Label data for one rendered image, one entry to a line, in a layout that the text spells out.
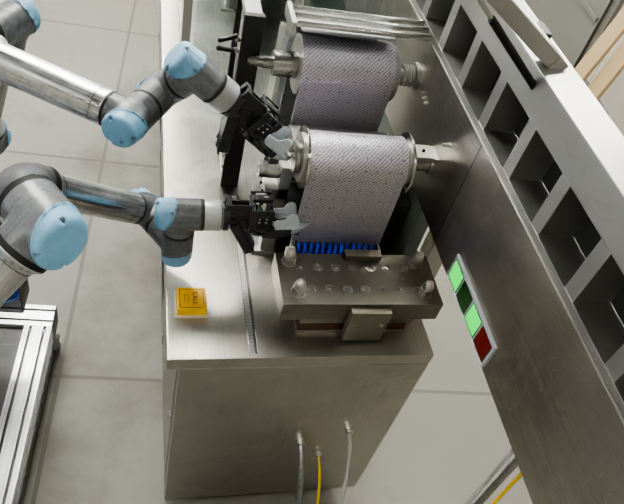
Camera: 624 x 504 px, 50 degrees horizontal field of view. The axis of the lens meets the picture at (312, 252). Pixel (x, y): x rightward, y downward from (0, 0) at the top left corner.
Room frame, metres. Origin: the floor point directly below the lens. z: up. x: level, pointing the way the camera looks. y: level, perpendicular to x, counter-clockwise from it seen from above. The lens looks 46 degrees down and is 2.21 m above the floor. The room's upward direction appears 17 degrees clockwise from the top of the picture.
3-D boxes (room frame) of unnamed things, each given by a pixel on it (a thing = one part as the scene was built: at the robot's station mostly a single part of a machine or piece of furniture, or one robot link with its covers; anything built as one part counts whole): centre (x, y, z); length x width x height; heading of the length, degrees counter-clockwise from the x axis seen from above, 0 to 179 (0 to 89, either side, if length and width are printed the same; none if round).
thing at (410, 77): (1.56, -0.09, 1.33); 0.07 x 0.07 x 0.07; 22
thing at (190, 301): (0.99, 0.25, 0.91); 0.07 x 0.07 x 0.02; 22
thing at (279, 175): (1.24, 0.14, 1.05); 0.06 x 0.05 x 0.31; 112
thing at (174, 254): (1.07, 0.33, 1.01); 0.11 x 0.08 x 0.11; 55
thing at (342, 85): (1.39, 0.02, 1.16); 0.39 x 0.23 x 0.51; 22
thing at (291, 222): (1.15, 0.06, 1.12); 0.09 x 0.03 x 0.06; 111
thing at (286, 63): (1.44, 0.20, 1.33); 0.06 x 0.06 x 0.06; 22
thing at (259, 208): (1.12, 0.17, 1.12); 0.12 x 0.08 x 0.09; 112
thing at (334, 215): (1.21, -0.05, 1.12); 0.23 x 0.01 x 0.18; 112
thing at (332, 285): (1.11, -0.13, 1.00); 0.40 x 0.16 x 0.06; 112
